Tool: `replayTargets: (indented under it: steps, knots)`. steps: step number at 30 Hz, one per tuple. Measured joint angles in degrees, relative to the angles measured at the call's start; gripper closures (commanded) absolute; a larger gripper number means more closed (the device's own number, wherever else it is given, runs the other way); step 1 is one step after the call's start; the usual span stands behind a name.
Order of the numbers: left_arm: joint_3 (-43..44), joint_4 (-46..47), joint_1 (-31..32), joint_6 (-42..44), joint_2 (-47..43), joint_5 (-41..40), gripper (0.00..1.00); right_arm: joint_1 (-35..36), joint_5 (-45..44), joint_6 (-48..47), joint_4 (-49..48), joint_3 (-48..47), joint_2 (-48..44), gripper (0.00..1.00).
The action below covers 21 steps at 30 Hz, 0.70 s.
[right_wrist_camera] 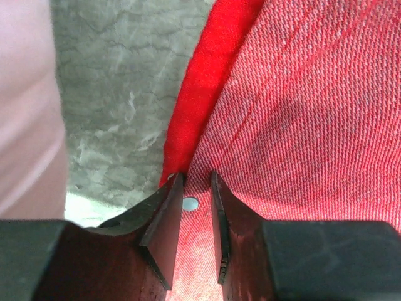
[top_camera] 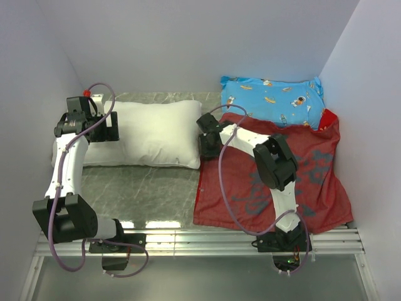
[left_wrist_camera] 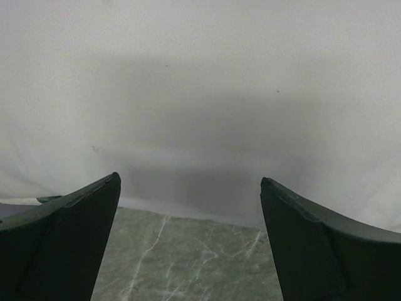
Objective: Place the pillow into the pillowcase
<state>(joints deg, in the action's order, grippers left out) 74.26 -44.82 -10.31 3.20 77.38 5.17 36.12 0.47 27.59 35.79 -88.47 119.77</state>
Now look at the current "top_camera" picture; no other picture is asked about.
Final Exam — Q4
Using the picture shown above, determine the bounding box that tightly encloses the red pillowcase with grey print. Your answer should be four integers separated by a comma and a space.
193, 110, 353, 234

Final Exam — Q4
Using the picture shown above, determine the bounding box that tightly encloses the white pillow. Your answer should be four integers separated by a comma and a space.
51, 100, 202, 170

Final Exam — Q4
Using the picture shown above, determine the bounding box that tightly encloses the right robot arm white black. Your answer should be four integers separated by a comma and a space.
196, 113, 311, 252

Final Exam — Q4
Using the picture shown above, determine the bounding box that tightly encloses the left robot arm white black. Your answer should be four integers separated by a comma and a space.
32, 94, 127, 252

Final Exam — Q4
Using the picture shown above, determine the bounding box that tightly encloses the blue cartoon print pillow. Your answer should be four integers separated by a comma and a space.
221, 76, 325, 130

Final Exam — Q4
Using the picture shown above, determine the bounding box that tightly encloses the right control board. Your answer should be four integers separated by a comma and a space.
273, 255, 300, 272

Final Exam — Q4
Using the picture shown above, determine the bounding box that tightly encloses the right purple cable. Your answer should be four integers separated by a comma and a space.
207, 104, 311, 275

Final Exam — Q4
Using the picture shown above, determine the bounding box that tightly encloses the purple cable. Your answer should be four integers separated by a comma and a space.
46, 82, 149, 279
207, 104, 311, 275

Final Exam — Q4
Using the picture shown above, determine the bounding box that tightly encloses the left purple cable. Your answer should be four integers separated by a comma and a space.
46, 82, 149, 279

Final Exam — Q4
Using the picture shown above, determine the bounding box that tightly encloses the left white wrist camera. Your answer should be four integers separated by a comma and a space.
83, 90, 105, 117

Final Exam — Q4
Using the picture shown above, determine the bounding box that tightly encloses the aluminium rail frame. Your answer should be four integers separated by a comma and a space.
21, 226, 379, 300

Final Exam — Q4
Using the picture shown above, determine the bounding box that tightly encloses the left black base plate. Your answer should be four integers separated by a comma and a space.
89, 233, 147, 254

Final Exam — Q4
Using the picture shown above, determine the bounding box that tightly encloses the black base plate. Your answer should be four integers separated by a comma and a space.
89, 233, 147, 254
251, 232, 312, 253

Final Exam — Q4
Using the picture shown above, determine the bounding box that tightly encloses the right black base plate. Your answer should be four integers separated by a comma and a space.
251, 232, 312, 253

